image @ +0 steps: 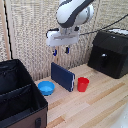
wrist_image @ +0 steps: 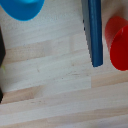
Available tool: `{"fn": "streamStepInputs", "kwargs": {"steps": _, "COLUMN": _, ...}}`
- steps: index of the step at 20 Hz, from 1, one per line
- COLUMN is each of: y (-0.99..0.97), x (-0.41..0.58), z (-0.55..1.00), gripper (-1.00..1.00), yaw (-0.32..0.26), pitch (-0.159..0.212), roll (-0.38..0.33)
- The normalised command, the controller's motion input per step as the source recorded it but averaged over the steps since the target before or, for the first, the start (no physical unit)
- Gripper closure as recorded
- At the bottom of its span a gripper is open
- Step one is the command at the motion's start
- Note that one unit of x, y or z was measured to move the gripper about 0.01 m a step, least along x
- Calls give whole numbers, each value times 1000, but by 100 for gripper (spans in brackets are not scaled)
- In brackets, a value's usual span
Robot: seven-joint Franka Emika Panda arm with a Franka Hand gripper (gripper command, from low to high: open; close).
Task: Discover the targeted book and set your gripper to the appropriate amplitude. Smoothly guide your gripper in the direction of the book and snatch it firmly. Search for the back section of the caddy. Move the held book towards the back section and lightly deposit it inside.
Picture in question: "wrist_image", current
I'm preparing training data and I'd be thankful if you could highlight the blue hardcover book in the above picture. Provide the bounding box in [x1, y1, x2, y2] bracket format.
[80, 0, 104, 68]

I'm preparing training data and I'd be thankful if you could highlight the red plastic cup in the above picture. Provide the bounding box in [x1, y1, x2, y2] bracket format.
[104, 15, 128, 72]

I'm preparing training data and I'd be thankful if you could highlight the black fabric storage box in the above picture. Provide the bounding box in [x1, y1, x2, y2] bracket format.
[0, 27, 6, 104]

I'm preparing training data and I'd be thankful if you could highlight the blue plastic bowl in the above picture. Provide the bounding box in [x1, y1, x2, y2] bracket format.
[0, 0, 46, 22]

